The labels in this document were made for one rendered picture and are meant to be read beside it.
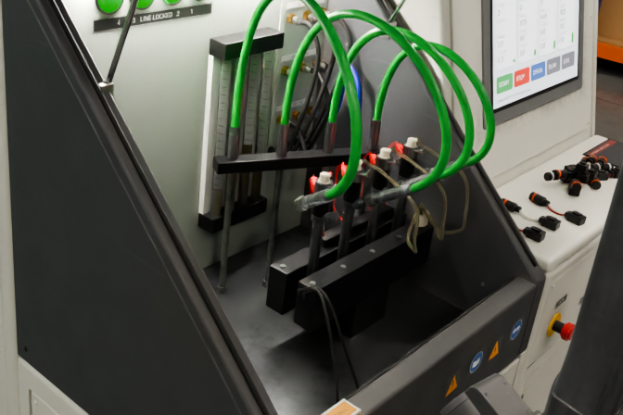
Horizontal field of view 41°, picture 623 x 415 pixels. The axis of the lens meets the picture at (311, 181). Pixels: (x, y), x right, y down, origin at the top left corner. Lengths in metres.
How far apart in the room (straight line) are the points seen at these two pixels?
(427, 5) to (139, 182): 0.70
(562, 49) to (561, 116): 0.16
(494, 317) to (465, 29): 0.54
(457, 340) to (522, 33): 0.73
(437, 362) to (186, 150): 0.56
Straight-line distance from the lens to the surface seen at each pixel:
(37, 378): 1.46
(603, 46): 6.46
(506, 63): 1.75
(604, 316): 0.67
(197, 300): 1.05
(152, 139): 1.41
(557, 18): 1.95
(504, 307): 1.44
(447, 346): 1.31
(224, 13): 1.44
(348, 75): 1.06
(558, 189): 1.84
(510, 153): 1.82
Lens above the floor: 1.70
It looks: 26 degrees down
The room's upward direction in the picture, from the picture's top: 7 degrees clockwise
